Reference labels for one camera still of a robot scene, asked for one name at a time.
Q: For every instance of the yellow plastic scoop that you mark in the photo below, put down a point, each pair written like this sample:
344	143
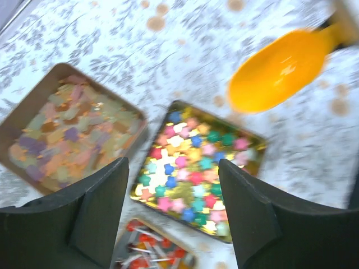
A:
282	68

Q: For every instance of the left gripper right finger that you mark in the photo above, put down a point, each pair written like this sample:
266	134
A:
271	228

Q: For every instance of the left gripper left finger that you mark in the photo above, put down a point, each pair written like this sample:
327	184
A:
75	227

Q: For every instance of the tin of star candies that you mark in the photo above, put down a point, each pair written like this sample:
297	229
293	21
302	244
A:
179	176

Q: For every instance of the tin of lollipops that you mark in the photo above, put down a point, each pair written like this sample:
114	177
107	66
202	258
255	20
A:
143	245

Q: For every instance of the tin of pastel gummies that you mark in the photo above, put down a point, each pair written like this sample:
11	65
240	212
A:
67	128

